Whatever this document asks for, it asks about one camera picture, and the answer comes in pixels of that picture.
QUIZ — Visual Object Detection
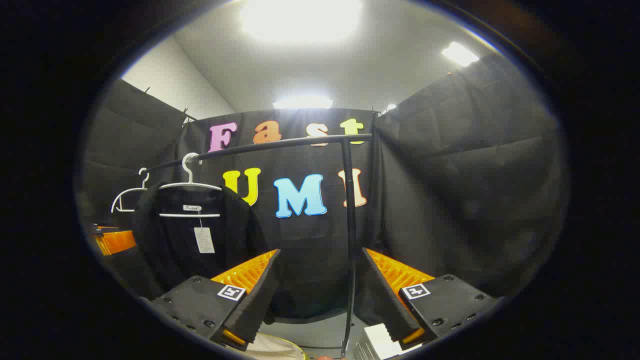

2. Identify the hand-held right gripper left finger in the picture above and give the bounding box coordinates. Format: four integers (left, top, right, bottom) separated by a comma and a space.
150, 248, 282, 351

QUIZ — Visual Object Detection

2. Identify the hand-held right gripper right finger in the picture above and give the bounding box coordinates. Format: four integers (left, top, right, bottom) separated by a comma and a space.
361, 247, 501, 351

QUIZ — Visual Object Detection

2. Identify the black knit garment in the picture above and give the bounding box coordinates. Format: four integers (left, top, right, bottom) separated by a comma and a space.
131, 181, 271, 301

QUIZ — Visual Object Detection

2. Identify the beige laundry hamper yellow rim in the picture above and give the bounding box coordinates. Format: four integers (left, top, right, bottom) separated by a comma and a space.
245, 332, 307, 360

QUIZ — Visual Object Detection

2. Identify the white plastic hanger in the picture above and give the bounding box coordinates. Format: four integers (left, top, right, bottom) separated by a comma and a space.
111, 167, 151, 214
159, 152, 223, 219

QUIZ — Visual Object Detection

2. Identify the black metal clothes rack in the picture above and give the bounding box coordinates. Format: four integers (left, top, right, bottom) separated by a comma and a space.
142, 133, 373, 359

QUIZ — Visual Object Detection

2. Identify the long ceiling light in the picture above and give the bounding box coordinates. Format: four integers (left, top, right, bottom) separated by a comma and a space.
272, 96, 334, 110

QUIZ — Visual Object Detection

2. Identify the small rectangular ceiling light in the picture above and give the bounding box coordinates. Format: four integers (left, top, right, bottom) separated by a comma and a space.
441, 41, 480, 67

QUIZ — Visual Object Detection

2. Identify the large ceiling light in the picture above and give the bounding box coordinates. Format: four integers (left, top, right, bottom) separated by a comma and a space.
240, 0, 363, 43

